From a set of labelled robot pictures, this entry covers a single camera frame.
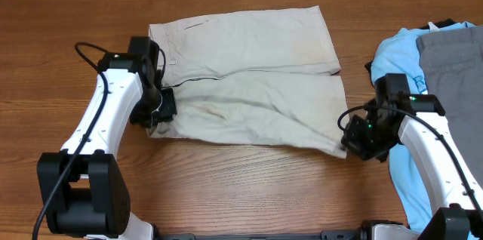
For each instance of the grey garment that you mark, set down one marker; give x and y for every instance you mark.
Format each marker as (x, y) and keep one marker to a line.
(452, 64)

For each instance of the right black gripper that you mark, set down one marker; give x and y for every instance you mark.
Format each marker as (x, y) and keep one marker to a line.
(352, 142)

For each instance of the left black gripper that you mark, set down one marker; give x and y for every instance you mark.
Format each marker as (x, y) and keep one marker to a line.
(167, 112)

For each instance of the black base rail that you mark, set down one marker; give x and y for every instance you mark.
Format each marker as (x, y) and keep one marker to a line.
(256, 237)

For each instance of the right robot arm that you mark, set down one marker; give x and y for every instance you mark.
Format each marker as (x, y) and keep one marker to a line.
(418, 122)

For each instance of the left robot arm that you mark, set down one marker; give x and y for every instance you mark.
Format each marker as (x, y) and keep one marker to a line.
(83, 191)

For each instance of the beige shorts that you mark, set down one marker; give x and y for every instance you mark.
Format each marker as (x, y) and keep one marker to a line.
(253, 77)

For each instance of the light blue t-shirt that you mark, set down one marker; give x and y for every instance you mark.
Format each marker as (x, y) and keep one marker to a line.
(400, 54)

